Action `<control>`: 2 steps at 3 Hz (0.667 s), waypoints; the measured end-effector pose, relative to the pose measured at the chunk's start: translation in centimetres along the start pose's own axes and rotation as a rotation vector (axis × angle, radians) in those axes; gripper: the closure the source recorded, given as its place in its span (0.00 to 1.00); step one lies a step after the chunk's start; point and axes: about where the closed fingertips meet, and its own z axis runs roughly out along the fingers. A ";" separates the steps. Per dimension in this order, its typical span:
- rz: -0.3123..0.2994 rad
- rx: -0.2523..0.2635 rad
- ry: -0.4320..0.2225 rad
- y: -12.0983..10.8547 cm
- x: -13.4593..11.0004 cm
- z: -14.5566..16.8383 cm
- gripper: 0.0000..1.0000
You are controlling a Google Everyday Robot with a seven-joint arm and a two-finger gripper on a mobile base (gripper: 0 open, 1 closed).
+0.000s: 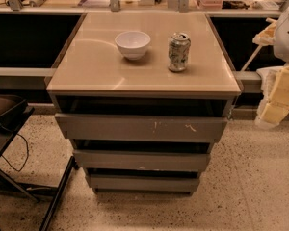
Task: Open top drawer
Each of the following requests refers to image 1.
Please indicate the grey drawer cabinet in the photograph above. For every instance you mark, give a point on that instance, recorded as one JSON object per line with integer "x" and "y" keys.
{"x": 93, "y": 78}

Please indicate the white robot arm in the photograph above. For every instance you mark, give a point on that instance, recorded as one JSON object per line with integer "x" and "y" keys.
{"x": 281, "y": 45}

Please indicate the grey middle drawer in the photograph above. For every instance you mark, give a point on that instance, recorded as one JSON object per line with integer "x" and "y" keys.
{"x": 141, "y": 160}

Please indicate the grey top drawer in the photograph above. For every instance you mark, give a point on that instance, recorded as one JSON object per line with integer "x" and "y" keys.
{"x": 140, "y": 128}

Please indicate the white bowl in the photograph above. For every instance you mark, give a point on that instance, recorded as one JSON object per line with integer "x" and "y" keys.
{"x": 132, "y": 44}

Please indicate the grey bottom drawer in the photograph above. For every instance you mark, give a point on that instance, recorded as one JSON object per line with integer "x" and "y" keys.
{"x": 121, "y": 183}

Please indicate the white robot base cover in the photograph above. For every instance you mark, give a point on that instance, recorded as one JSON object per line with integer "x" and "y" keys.
{"x": 264, "y": 72}

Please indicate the grey drawer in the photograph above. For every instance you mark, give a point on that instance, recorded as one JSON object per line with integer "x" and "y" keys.
{"x": 141, "y": 160}
{"x": 140, "y": 128}
{"x": 121, "y": 183}

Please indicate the crumpled silver soda can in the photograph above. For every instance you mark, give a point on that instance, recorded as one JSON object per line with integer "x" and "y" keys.
{"x": 179, "y": 46}

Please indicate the white stick with tip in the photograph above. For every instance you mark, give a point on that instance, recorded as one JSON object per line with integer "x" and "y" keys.
{"x": 252, "y": 58}

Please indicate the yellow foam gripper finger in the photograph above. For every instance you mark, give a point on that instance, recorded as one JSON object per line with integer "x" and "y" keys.
{"x": 274, "y": 106}

